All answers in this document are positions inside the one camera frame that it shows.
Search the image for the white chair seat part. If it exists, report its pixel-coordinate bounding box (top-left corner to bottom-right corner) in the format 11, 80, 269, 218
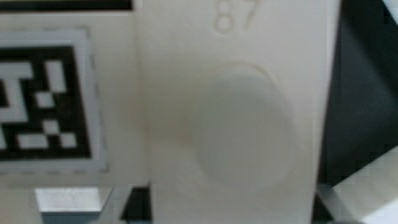
0, 12, 148, 224

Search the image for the white chair back frame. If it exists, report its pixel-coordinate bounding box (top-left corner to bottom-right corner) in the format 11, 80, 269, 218
132, 0, 398, 224

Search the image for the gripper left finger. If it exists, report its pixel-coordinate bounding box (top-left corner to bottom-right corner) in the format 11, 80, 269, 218
89, 185, 134, 224

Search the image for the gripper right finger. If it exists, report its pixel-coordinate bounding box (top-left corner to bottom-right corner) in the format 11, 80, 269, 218
317, 184, 363, 224

